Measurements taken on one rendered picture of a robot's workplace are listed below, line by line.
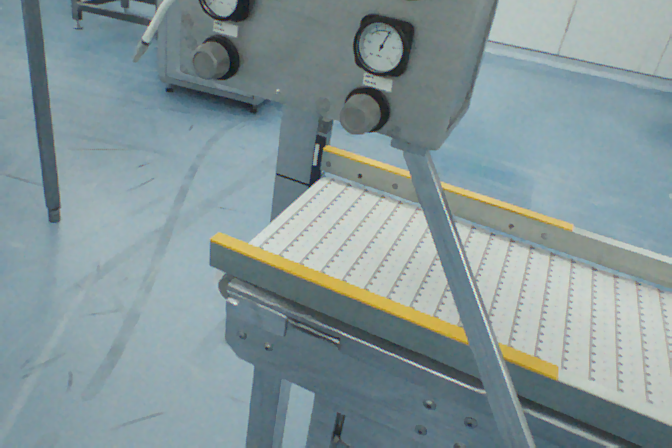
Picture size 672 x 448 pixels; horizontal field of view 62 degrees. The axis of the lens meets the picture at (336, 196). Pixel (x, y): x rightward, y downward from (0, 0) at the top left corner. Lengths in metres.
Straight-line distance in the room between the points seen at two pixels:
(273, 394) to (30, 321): 0.89
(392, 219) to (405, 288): 0.14
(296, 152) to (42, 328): 1.13
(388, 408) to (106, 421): 1.03
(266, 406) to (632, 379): 0.73
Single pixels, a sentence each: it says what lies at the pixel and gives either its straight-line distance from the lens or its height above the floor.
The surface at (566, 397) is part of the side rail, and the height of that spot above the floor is 0.85.
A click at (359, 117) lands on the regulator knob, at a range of 0.38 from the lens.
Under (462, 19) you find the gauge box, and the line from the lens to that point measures 0.37.
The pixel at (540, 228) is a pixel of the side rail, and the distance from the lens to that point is 0.75.
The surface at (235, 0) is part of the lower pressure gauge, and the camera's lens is 0.42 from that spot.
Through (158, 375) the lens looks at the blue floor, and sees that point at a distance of 1.61.
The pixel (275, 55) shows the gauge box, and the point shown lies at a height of 1.08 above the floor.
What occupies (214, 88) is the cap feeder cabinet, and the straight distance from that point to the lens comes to 3.19.
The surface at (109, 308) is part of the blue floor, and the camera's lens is 1.81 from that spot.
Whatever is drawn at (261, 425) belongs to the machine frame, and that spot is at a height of 0.23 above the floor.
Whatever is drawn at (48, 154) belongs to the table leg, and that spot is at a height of 0.27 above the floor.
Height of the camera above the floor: 1.19
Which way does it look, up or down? 29 degrees down
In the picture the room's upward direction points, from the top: 10 degrees clockwise
